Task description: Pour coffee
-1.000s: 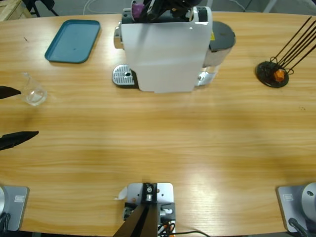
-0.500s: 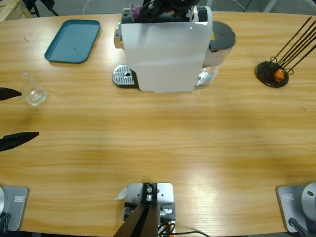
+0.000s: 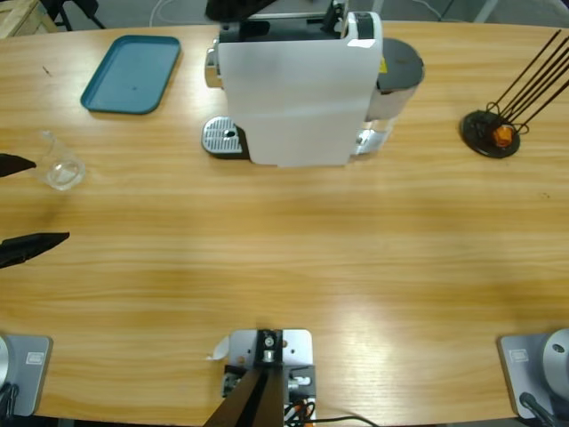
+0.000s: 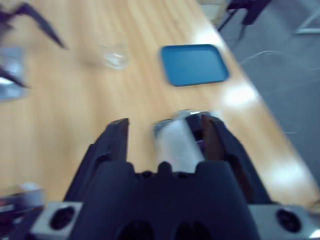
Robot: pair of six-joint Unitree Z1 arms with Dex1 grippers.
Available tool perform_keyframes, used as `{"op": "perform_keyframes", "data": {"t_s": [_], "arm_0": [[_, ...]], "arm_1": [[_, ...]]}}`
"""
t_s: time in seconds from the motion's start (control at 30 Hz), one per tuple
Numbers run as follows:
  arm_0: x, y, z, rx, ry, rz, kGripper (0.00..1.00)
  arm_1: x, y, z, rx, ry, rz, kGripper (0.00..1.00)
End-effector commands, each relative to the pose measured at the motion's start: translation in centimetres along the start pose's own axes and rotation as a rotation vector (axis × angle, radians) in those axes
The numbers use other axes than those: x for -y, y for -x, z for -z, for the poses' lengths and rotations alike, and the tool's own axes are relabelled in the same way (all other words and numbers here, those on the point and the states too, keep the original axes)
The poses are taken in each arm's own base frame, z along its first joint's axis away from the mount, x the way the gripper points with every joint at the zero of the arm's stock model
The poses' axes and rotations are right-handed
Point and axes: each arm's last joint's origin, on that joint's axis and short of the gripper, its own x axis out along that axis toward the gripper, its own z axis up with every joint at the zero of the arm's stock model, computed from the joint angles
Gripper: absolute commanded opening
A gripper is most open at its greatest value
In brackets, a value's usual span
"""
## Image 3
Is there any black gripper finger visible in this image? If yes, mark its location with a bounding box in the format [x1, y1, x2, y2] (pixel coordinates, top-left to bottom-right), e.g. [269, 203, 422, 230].
[204, 0, 276, 22]
[0, 231, 71, 269]
[0, 153, 37, 179]

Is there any clear glass cup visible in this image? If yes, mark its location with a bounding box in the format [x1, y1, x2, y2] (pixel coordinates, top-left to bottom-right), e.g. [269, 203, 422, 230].
[34, 129, 86, 191]

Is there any white capsule coffee machine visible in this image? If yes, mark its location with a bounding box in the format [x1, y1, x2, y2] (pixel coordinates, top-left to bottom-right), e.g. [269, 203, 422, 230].
[200, 0, 426, 169]

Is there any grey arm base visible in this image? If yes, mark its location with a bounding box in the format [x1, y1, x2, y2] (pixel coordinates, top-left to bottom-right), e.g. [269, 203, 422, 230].
[496, 327, 569, 420]
[0, 334, 53, 418]

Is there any teal plastic tray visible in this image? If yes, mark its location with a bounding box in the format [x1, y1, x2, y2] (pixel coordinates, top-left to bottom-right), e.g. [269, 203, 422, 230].
[79, 35, 182, 116]

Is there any white paper tag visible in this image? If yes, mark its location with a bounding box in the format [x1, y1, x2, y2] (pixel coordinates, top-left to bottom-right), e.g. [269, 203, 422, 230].
[204, 336, 231, 361]

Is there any black capsule holder with rods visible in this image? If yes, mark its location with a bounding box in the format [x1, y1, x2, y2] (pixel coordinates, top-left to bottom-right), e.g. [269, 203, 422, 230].
[460, 28, 569, 159]

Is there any white cable on floor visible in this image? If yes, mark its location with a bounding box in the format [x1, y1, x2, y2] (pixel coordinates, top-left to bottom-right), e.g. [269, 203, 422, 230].
[148, 0, 208, 27]

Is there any black base cable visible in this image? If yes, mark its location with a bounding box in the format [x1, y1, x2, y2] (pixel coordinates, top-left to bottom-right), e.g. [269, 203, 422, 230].
[0, 384, 20, 417]
[518, 391, 557, 427]

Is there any black chair frame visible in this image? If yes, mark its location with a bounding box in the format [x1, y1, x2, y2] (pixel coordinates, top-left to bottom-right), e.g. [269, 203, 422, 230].
[42, 0, 107, 32]

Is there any white metal frame leg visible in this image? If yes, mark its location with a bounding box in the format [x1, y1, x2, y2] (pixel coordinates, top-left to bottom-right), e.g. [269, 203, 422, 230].
[473, 0, 499, 23]

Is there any white block with dark post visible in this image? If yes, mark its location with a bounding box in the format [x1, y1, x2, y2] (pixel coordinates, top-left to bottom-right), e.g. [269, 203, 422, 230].
[204, 327, 317, 427]

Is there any orange cable at mount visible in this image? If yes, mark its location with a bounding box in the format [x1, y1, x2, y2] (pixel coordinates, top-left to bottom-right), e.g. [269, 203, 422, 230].
[284, 399, 315, 422]

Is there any black cable under mount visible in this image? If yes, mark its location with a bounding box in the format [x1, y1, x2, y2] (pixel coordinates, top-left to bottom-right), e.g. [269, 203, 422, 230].
[310, 415, 379, 427]

